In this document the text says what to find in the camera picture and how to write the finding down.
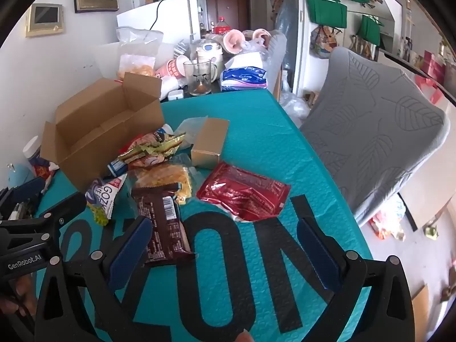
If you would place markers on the blue tissue pack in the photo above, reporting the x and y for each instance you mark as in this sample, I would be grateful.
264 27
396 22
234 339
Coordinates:
244 78

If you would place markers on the small kraft paper box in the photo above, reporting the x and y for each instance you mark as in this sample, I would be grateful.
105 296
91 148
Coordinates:
208 142

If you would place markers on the large red snack packet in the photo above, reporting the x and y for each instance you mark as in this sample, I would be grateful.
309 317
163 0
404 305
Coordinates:
242 192

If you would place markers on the blue white tablet tube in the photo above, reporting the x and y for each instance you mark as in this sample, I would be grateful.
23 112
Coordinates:
114 167

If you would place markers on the white fridge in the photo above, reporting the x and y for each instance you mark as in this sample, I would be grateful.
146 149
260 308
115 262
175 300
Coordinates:
171 14

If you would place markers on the clear plastic bags heap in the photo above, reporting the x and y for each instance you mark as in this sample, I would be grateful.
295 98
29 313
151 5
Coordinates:
295 107

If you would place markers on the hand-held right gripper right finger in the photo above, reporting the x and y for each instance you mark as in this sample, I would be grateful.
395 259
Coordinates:
317 256

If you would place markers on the gold framed wall panel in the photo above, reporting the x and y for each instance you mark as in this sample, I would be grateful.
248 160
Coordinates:
44 19

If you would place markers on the light blue round device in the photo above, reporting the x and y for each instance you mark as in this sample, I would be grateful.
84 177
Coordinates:
19 178

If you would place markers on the dark bottle with white lid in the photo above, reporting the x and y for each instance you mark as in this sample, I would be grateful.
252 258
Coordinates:
32 148

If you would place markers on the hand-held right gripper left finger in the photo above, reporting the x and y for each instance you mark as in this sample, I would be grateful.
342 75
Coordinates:
130 254

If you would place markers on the pink paper cup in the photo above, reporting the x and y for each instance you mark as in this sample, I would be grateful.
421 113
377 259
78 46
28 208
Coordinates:
174 67

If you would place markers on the brown cardboard box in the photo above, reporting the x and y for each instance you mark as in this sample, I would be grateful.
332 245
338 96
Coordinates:
107 121

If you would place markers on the translucent white plastic bag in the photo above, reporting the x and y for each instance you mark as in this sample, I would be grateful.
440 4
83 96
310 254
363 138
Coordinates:
190 128

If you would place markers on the cola bottle with red cap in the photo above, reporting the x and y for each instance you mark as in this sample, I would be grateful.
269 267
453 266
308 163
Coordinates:
221 26

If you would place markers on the person's right hand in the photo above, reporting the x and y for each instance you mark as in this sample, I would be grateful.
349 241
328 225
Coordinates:
244 337

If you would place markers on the white purple candy packet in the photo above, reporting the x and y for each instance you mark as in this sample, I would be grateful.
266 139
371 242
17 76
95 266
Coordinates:
105 194

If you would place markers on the white charger plug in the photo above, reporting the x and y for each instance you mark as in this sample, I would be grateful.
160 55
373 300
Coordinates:
175 94

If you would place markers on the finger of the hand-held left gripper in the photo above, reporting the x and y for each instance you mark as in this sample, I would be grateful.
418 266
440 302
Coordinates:
69 205
25 188

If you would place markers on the colourful hanging fabric bag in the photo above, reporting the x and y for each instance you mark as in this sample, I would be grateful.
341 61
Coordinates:
324 42

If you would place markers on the person's left hand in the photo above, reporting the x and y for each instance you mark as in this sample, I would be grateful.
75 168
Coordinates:
16 302

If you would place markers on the brown chocolate snack packet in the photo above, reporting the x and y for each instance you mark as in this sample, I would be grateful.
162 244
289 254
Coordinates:
165 224

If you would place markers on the clear glass mug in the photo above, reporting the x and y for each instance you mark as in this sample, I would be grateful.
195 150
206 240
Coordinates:
199 74

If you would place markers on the red white snack wrapper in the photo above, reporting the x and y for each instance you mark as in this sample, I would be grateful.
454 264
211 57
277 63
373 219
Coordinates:
44 170

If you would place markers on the clear bag of orange crackers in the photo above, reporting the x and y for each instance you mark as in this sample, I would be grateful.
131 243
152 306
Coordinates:
137 62

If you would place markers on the green gold striped noodle packet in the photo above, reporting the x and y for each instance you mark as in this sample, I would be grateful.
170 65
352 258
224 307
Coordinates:
153 149

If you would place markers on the large green tote bag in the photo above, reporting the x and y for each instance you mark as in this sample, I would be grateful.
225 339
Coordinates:
326 10

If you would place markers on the teal printed table mat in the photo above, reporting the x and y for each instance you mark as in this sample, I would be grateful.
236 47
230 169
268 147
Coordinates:
256 128

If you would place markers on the brown door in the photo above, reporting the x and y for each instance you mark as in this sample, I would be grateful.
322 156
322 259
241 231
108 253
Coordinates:
226 7

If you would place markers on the clear packet of yellow crisps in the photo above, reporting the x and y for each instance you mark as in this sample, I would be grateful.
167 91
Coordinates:
167 176

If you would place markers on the pink boxes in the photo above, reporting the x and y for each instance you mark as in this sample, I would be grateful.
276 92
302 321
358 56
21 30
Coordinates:
436 74

